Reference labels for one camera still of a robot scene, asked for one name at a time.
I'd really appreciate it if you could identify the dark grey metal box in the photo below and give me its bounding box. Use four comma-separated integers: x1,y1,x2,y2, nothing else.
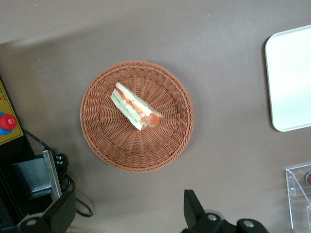
12,157,53,200

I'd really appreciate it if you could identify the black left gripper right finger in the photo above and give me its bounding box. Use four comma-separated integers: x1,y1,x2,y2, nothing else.
181,189,235,233

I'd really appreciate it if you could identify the silver metal bracket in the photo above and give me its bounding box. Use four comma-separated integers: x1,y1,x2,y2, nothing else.
42,150,63,201

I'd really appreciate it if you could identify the yellow emergency stop box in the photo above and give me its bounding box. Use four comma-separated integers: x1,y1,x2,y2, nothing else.
0,79,24,146

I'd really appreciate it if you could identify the cream plastic tray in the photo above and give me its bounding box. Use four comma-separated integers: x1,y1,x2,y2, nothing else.
264,24,311,133

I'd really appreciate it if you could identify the black plug with cable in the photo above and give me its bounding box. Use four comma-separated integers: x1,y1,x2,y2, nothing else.
52,153,94,217

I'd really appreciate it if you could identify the triangular sandwich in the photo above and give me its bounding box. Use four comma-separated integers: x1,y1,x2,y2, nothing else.
111,82,164,132

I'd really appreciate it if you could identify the small clear acrylic stand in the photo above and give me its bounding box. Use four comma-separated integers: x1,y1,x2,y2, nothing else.
285,164,311,231

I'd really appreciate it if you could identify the round brown wicker basket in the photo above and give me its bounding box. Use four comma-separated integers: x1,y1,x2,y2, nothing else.
80,60,195,173

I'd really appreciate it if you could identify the black machine frame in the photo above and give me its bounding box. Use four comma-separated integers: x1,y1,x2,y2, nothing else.
0,132,46,230

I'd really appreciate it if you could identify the thin black cable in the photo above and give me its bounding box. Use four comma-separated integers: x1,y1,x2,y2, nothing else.
23,128,51,152

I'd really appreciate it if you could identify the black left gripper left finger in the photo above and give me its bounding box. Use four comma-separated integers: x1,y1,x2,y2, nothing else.
17,189,77,233

